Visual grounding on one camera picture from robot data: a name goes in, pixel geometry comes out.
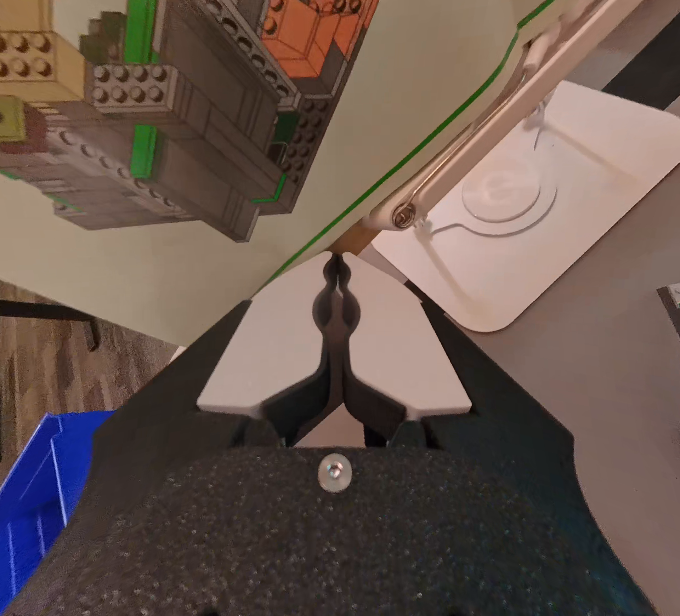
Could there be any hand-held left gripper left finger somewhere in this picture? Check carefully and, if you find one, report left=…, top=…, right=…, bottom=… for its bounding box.
left=195, top=252, right=336, bottom=441

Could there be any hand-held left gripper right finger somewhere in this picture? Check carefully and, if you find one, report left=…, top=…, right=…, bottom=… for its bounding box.
left=337, top=252, right=474, bottom=441

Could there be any lego instruction book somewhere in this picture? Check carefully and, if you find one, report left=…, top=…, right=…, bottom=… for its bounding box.
left=0, top=0, right=623, bottom=347

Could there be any grey desk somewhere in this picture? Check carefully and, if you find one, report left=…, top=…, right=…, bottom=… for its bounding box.
left=367, top=0, right=680, bottom=569

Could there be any white book stand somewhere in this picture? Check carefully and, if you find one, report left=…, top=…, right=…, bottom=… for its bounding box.
left=329, top=0, right=680, bottom=333

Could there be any blue plastic bin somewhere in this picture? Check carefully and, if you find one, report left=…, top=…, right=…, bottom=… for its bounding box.
left=0, top=410, right=117, bottom=598

